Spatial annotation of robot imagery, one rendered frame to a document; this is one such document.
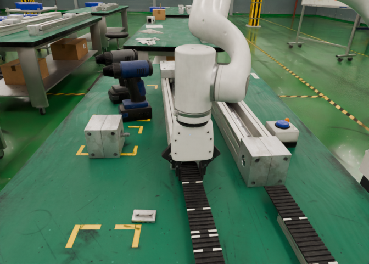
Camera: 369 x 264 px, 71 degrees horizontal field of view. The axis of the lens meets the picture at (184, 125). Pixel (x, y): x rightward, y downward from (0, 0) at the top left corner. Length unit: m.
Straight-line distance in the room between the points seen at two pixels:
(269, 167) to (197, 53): 0.34
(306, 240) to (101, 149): 0.56
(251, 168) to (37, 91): 2.65
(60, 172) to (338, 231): 0.69
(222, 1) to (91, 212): 0.56
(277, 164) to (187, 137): 0.24
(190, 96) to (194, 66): 0.06
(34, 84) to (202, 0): 2.56
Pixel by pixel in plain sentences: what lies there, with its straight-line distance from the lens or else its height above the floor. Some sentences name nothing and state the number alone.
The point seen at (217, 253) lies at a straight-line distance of 0.51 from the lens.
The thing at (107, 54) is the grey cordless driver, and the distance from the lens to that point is 1.12.
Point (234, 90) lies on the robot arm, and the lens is 0.52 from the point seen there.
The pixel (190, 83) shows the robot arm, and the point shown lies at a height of 1.06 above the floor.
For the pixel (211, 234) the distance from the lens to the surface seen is 0.54.
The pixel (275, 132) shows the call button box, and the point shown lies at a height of 0.84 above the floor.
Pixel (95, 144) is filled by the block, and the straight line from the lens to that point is 0.79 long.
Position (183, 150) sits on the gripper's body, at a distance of 0.61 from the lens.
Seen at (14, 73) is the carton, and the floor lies 0.35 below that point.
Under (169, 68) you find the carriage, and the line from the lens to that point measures 1.22.
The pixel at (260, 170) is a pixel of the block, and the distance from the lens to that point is 0.68.
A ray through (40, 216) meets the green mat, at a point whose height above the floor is 0.78.
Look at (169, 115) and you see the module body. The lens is 0.84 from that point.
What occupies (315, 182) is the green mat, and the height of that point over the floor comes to 0.78.
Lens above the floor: 1.23
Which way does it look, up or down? 28 degrees down
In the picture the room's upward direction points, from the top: 1 degrees clockwise
